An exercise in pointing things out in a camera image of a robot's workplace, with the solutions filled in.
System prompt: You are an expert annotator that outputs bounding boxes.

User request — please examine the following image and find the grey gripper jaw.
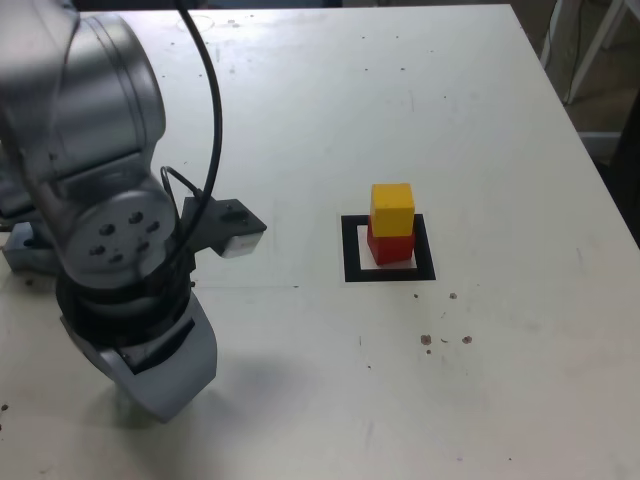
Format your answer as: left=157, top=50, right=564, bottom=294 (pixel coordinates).
left=96, top=293, right=220, bottom=425

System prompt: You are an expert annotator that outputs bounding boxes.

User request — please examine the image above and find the red cube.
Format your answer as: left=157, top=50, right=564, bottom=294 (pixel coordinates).
left=365, top=214, right=417, bottom=266

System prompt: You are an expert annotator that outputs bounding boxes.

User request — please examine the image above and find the yellow cube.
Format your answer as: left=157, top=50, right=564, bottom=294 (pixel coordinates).
left=369, top=182, right=417, bottom=238

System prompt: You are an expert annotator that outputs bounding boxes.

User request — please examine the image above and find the black tape square outline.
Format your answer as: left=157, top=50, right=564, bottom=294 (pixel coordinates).
left=340, top=213, right=437, bottom=284

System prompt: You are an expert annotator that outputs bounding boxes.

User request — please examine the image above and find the white low shelf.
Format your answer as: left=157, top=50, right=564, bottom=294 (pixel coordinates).
left=578, top=129, right=624, bottom=162

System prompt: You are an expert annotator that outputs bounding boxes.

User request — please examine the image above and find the dark furniture piece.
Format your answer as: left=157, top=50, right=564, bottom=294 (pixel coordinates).
left=606, top=83, right=640, bottom=202

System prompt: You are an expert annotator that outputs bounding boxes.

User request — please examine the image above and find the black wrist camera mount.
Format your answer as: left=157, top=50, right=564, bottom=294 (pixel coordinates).
left=181, top=196, right=268, bottom=260

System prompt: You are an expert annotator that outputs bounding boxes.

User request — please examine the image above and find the white metal frame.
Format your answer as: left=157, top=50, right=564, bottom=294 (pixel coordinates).
left=538, top=0, right=640, bottom=106

